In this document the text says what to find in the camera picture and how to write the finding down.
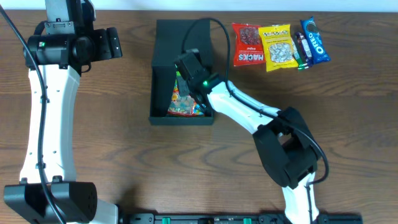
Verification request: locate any blue Oreo cookie pack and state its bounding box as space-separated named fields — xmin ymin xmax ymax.
xmin=300 ymin=17 xmax=331 ymax=64

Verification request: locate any yellow Hacks candy bag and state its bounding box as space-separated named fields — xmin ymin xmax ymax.
xmin=258 ymin=24 xmax=298 ymax=72

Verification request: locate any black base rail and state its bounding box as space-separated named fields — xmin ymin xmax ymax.
xmin=118 ymin=213 xmax=363 ymax=224

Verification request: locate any green Haribo gummy bag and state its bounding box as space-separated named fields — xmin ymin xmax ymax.
xmin=167 ymin=72 xmax=204 ymax=117

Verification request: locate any dark blue chocolate bar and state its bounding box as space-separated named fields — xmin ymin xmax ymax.
xmin=294 ymin=32 xmax=313 ymax=67

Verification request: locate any black gift box with lid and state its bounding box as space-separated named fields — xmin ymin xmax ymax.
xmin=149 ymin=19 xmax=214 ymax=126

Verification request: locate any green white candy bar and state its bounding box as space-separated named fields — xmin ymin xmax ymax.
xmin=291 ymin=39 xmax=305 ymax=70

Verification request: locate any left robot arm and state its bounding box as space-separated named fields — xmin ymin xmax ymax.
xmin=4 ymin=0 xmax=122 ymax=223

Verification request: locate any red Hacks candy bag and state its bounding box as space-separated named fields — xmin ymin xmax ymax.
xmin=232 ymin=23 xmax=266 ymax=67

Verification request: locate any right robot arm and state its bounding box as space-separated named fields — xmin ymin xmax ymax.
xmin=175 ymin=49 xmax=320 ymax=223

